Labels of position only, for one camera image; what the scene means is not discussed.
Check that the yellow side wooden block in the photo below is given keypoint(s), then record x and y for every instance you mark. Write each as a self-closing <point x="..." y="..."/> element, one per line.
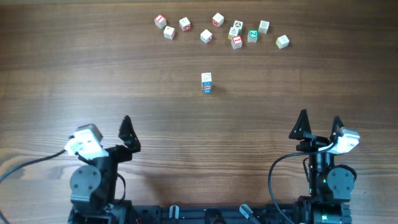
<point x="233" y="32"/>

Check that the blue I wooden block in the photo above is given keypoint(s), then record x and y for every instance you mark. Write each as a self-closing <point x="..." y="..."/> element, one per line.
<point x="206" y="79"/>

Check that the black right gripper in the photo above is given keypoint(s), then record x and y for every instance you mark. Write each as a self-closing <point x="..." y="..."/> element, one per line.
<point x="305" y="131"/>

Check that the number 2 wooden block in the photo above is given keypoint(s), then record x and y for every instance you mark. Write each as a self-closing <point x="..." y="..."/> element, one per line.
<point x="169" y="32"/>

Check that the red I top block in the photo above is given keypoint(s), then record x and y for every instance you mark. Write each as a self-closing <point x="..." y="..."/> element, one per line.
<point x="160" y="21"/>

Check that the red I block middle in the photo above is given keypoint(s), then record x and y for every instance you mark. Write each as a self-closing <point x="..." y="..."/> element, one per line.
<point x="236" y="42"/>

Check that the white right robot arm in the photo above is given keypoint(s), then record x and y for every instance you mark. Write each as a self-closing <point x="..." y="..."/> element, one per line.
<point x="330" y="185"/>

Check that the red M side block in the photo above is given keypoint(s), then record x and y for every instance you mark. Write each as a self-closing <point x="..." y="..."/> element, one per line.
<point x="217" y="20"/>

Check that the red O side block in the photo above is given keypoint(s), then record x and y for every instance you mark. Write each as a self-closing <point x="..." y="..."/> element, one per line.
<point x="185" y="24"/>

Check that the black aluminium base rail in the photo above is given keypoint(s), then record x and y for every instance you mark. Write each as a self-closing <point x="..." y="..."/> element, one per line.
<point x="268" y="214"/>

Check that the green Z top block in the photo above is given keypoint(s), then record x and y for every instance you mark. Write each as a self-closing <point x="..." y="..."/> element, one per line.
<point x="253" y="36"/>

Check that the yellow edge far block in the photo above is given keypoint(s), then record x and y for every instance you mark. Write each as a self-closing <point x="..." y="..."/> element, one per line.
<point x="263" y="27"/>

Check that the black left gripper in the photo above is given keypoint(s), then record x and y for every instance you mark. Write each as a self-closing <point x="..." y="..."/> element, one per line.
<point x="122" y="155"/>

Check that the yellow C wooden block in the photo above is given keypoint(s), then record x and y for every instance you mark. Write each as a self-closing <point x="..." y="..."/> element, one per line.
<point x="282" y="41"/>

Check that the panda top wooden block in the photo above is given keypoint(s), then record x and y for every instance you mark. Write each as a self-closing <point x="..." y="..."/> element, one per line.
<point x="238" y="25"/>

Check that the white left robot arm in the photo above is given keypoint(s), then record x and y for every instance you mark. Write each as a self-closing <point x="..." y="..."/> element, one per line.
<point x="94" y="184"/>

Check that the red U snail block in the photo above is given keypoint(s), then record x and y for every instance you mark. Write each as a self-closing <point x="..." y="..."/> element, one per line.
<point x="206" y="36"/>

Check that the red i block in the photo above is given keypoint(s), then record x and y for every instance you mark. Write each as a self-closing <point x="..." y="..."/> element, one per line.
<point x="236" y="42"/>
<point x="160" y="21"/>

